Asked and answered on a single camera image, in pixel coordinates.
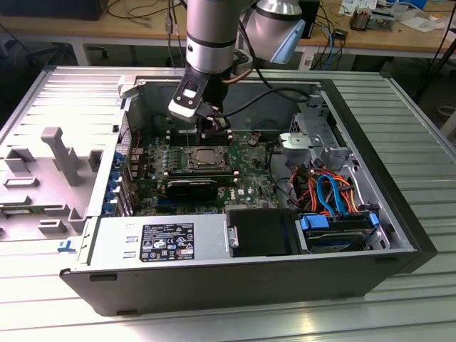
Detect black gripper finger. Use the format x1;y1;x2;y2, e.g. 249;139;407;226
197;115;212;140
210;114;232;138

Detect silver CPU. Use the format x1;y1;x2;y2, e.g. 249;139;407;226
195;147;219;167

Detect black RAM slot bank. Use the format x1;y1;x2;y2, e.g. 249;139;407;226
165;127;234;146
165;167;239;180

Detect CPU socket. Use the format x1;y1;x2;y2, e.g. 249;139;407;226
185;143;231;174

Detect green motherboard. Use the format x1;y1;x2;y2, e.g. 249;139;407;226
130;130;284;217

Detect black graphics card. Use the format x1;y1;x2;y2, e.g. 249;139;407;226
165;177;219;201

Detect grey case latch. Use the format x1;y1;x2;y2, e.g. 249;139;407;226
116;75;139;99

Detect silver metal drive cage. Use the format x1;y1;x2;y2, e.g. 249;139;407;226
277;94;352;172

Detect black upright box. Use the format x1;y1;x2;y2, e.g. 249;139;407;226
303;0;321;39

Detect wooden desk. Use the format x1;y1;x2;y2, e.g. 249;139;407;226
0;0;456;60

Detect silver power supply unit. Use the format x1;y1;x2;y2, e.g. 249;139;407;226
76;213;229;267

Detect brown transformer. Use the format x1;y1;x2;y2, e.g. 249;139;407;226
349;9;373;31

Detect black PC case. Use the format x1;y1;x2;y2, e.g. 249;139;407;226
58;73;439;318

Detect hard disk in blue carrier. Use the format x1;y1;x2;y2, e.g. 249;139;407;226
294;212;380;254

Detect grey parts rack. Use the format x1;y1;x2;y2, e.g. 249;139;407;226
0;126;106;243

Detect grey electronic device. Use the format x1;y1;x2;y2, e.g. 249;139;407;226
368;10;396;31

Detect large dark box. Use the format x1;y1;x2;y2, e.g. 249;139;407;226
0;0;104;21

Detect green RAM stick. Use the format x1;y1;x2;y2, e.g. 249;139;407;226
0;208;46;216

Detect white papers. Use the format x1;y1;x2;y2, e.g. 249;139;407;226
400;10;446;33

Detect pale round container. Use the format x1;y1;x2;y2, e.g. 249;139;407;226
437;105;456;124

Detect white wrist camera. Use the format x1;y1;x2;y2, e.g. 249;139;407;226
167;78;208;124

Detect black camera cable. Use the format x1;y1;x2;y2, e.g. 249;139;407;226
220;66;311;118

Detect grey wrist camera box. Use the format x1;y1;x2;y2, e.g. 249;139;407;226
231;49;253;72

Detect hanging cable with plug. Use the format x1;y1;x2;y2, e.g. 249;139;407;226
164;0;177;68

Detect black wire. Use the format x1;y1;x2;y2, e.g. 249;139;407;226
266;140;296;211

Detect orange wire bundle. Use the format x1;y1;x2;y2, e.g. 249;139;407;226
291;169;361;214

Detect blue network cable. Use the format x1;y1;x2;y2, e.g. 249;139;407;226
326;19;339;67

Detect blue flat data wire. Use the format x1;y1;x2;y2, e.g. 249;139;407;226
316;172;352;218

